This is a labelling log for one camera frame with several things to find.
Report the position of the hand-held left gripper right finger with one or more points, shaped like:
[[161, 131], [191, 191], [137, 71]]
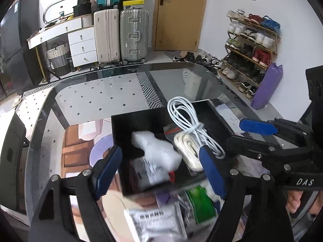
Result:
[[212, 171]]

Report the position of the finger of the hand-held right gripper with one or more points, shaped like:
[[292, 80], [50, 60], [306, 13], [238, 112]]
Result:
[[252, 147], [257, 126]]

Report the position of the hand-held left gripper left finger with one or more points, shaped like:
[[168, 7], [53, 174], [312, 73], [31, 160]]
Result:
[[107, 171]]

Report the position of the person's right hand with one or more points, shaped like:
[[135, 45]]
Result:
[[292, 201]]

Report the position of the white power strip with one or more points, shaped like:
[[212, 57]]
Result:
[[228, 116]]

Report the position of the green and white packet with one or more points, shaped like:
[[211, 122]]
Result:
[[200, 204]]

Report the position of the purple fabric bag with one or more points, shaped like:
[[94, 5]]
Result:
[[267, 88]]

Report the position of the white labelled plastic package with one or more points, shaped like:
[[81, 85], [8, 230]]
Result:
[[149, 171]]

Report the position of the white bubble wrap bag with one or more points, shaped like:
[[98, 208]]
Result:
[[156, 148]]

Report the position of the grey orange small packet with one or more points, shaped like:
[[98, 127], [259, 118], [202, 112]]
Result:
[[171, 130]]

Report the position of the wooden shoe rack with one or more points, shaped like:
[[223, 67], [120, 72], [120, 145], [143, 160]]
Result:
[[252, 60]]

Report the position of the white barcode mailer bag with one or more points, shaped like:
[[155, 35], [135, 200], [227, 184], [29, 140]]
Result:
[[154, 220]]

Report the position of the shoe rack with shoes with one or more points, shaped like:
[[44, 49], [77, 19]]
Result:
[[261, 55]]

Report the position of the pile of dark sandals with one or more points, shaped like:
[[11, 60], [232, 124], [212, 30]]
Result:
[[201, 56]]

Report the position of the grey white laundry basket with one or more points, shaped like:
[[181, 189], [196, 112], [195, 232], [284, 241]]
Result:
[[58, 60]]

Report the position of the white dresser desk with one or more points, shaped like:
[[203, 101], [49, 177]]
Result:
[[82, 45]]

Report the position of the wooden door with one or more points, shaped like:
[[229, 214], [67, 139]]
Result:
[[181, 17]]

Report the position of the cream suitcase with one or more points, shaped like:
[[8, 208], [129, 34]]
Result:
[[107, 36]]

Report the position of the silver suitcase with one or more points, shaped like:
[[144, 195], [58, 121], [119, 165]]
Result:
[[133, 34]]

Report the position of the dark refrigerator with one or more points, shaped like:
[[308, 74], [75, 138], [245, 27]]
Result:
[[21, 45]]

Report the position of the clear plastic bottle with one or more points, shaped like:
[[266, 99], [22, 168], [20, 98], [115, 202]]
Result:
[[61, 13]]

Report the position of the yellow and black shoe box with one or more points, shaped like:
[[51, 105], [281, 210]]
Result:
[[133, 4]]

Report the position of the black bag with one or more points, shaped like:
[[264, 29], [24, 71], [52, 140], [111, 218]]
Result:
[[82, 3]]

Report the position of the arched metal mirror frame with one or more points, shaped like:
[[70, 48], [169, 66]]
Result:
[[51, 6]]

